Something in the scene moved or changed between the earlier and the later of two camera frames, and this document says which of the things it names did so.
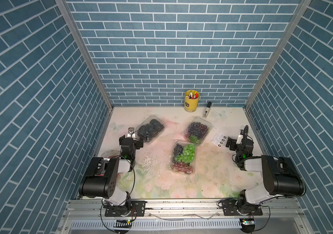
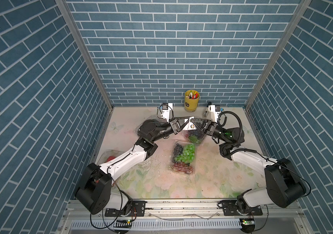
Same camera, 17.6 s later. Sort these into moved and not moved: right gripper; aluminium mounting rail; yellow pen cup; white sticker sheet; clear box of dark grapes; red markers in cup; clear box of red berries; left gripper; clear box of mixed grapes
Moved: white sticker sheet; left gripper; right gripper
Not moved: red markers in cup; clear box of red berries; yellow pen cup; aluminium mounting rail; clear box of mixed grapes; clear box of dark grapes
